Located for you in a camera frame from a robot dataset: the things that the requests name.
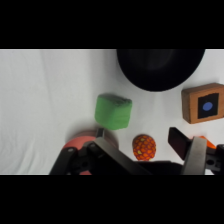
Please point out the salmon pink round object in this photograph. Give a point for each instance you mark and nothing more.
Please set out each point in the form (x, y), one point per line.
(78, 141)

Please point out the red ball with orange pattern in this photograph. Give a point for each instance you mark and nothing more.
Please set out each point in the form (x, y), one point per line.
(144, 147)

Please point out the wooden block with blue dot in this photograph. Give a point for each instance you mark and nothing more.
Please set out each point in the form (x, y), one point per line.
(203, 103)

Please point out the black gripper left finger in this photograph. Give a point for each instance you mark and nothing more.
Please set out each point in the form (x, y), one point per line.
(110, 151)

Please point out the black bowl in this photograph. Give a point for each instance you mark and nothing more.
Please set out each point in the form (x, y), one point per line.
(160, 68)

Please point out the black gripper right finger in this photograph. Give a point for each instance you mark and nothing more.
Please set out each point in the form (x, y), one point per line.
(195, 156)

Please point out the green foam block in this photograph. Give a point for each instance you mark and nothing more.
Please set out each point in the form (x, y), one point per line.
(113, 111)

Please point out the small orange object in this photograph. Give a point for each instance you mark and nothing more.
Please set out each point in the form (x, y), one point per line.
(209, 142)

